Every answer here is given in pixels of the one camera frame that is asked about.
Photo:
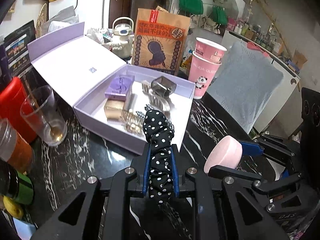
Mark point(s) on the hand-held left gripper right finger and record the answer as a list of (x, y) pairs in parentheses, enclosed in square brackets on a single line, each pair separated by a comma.
[(175, 170)]

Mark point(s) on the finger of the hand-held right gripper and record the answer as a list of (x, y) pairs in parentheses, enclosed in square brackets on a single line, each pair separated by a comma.
[(232, 172), (251, 148)]

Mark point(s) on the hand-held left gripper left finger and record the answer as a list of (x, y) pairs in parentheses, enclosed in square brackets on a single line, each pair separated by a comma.
[(147, 170)]

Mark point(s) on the pink round compact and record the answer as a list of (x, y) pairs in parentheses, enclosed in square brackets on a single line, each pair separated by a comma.
[(222, 155)]

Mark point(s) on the black polka dot scrunchie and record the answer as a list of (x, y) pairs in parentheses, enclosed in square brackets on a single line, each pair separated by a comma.
[(157, 140)]

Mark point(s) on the gold pearl hair clip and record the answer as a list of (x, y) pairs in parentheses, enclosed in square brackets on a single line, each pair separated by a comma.
[(131, 123)]

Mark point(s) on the pearl wavy claw clip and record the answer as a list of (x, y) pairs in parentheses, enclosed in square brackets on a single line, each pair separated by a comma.
[(160, 105)]

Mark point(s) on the small gold box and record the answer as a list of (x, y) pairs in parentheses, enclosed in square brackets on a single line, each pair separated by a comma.
[(113, 108)]

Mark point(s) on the smoky square claw clip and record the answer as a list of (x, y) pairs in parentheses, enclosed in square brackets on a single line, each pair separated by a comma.
[(162, 86)]

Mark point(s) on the small purple box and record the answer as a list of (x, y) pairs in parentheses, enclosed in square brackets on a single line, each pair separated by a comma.
[(120, 86)]

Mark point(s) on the lavender gift box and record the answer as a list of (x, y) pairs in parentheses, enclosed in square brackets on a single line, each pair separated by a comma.
[(75, 62)]

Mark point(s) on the chair with grey-blue cover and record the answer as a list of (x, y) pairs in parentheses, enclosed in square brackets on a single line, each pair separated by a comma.
[(245, 85)]

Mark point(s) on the pink panda paper cup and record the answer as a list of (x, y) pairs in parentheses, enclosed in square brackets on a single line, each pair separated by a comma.
[(203, 77)]

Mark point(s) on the row of bottles and jars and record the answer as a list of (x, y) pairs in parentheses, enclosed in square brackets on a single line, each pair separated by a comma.
[(255, 35)]

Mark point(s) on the metal spoon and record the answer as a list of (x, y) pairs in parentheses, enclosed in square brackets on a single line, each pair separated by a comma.
[(53, 132)]

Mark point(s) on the brown printed paper bag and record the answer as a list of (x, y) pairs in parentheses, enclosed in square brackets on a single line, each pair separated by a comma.
[(160, 50)]

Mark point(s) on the clear drinking glass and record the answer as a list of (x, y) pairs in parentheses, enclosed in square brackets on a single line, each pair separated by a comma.
[(40, 115)]

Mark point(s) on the green labelled dark bottle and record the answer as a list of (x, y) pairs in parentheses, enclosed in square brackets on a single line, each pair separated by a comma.
[(20, 187)]

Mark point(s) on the orange spice jar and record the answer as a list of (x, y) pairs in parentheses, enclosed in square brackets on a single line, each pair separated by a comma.
[(17, 152)]

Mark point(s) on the cream ceramic teapot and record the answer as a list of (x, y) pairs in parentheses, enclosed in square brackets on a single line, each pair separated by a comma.
[(122, 40)]

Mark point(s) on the small green tote bag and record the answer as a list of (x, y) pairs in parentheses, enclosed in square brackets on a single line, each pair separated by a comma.
[(219, 16)]

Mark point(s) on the light blue plastic container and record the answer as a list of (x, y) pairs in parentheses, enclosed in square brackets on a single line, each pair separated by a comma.
[(25, 226)]

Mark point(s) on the yellow lemon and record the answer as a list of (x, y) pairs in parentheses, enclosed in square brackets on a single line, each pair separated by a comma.
[(12, 207)]

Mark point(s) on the red bottle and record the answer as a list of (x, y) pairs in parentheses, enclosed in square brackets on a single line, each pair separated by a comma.
[(15, 100)]

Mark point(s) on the large green tote bag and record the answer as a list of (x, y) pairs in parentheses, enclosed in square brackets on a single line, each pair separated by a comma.
[(191, 3)]

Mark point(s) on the brown door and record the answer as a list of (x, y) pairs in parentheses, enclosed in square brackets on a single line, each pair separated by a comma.
[(120, 5)]

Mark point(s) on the white fridge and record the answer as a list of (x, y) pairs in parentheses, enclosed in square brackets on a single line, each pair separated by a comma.
[(90, 7)]

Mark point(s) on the grey plastic bag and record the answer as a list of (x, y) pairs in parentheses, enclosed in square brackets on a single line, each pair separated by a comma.
[(62, 17)]

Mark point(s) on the black printed packet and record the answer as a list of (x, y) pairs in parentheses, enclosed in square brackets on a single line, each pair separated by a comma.
[(20, 47)]

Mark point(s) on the woven fan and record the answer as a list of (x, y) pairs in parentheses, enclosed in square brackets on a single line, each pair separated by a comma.
[(42, 18)]

